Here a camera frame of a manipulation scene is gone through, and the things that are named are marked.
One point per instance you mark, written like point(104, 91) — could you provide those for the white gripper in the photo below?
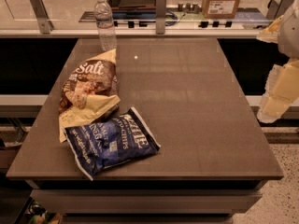
point(290, 34)

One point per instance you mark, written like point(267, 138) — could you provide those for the blue kettle chip bag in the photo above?
point(101, 145)

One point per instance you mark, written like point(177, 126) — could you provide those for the clear plastic water bottle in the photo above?
point(105, 25)

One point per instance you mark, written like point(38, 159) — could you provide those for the brown cream salt chip bag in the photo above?
point(90, 92)

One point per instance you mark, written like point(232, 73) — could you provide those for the brown cardboard box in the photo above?
point(219, 9)

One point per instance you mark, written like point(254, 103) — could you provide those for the right metal railing bracket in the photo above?
point(276, 9)

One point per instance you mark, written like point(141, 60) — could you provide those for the metal railing bracket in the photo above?
point(43, 21)
point(160, 16)
point(276, 9)

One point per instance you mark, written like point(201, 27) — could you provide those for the middle metal railing bracket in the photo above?
point(160, 16)

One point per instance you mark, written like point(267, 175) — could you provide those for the left metal railing bracket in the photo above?
point(43, 21)

